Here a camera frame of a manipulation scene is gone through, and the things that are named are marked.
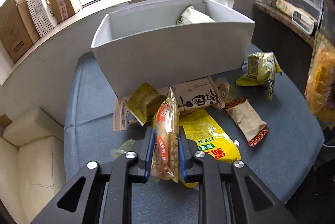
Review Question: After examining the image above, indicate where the green jelly cup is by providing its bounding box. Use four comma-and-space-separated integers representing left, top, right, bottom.
111, 139, 136, 159

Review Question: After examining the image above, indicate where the large yellow snack pouch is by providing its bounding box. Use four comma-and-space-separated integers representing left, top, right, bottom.
179, 108, 242, 189

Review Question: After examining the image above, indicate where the orange peanut snack bag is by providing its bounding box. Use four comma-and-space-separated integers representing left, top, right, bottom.
151, 88, 179, 183

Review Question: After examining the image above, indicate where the green yellow snack bag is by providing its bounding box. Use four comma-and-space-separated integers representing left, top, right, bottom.
235, 52, 283, 99

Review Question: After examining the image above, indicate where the orange bread bag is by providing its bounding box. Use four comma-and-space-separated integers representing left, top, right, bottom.
305, 31, 334, 124

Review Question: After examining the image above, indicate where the beige brown-edged snack packet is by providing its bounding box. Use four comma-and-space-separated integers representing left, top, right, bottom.
225, 97, 269, 147

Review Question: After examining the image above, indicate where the cream leather sofa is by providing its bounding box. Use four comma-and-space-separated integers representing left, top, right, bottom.
1, 109, 66, 223

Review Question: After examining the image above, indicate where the striped cartoon snack bag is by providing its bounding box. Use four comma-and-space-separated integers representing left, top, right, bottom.
112, 97, 140, 132

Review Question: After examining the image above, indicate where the beige calligraphy snack bag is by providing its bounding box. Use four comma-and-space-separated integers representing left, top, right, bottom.
171, 76, 225, 112

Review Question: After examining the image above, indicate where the olive yellow snack packet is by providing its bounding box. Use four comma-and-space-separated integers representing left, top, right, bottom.
126, 82, 166, 126

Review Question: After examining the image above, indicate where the white storage box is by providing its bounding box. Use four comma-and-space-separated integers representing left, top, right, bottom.
91, 0, 255, 97

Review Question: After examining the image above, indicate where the large brown cardboard box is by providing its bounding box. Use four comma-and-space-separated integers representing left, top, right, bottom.
1, 0, 40, 63

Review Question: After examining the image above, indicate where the white snack bag in box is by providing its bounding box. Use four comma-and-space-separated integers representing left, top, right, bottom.
176, 6, 215, 25

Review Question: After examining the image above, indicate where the small open cardboard box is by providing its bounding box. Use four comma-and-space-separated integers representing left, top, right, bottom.
48, 0, 82, 24

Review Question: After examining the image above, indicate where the dotted white paper bag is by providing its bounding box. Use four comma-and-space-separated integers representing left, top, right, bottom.
26, 0, 57, 37

